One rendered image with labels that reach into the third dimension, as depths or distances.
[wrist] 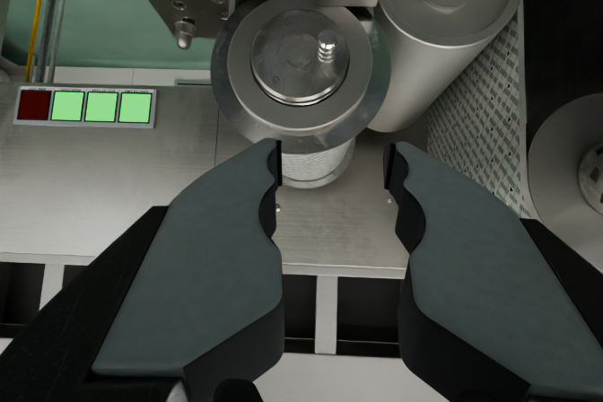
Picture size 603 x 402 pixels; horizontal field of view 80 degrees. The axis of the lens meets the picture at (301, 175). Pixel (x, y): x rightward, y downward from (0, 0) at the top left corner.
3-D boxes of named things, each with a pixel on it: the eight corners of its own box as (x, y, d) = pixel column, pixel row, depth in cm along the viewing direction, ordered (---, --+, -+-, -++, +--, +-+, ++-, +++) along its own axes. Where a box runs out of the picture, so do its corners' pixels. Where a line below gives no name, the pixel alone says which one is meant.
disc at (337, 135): (391, -17, 30) (391, 156, 28) (389, -14, 31) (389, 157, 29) (215, -20, 31) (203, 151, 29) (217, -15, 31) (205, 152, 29)
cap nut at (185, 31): (192, 21, 63) (190, 44, 63) (198, 31, 67) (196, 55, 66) (171, 20, 63) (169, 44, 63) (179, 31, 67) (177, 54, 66)
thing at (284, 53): (259, 1, 28) (355, 14, 28) (263, 15, 30) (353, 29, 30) (240, 91, 27) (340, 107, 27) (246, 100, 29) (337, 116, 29)
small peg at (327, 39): (313, 34, 25) (331, 24, 25) (313, 54, 27) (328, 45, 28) (324, 51, 25) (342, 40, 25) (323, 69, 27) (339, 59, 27)
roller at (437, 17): (519, -85, 30) (527, 49, 29) (425, 57, 56) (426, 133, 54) (375, -87, 31) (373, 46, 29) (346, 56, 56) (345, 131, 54)
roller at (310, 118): (373, -7, 29) (372, 132, 28) (345, 103, 55) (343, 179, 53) (231, -9, 30) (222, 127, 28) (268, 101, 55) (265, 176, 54)
